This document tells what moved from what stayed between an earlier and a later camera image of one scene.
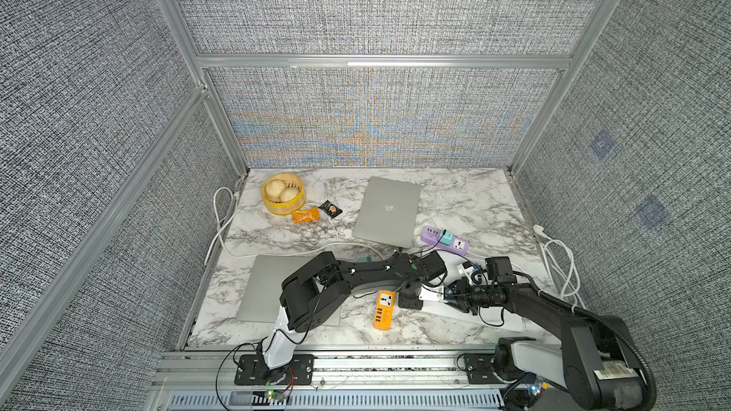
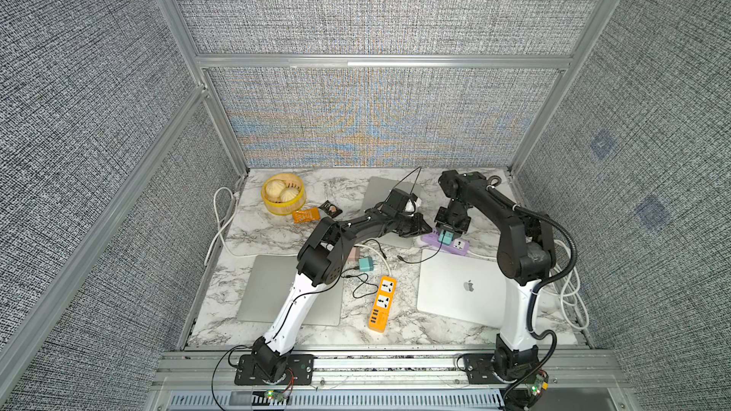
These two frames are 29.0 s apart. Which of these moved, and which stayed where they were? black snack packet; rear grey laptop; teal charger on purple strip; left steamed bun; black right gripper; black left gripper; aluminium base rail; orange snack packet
Moved: black left gripper; black right gripper
Stayed: aluminium base rail; rear grey laptop; teal charger on purple strip; left steamed bun; orange snack packet; black snack packet
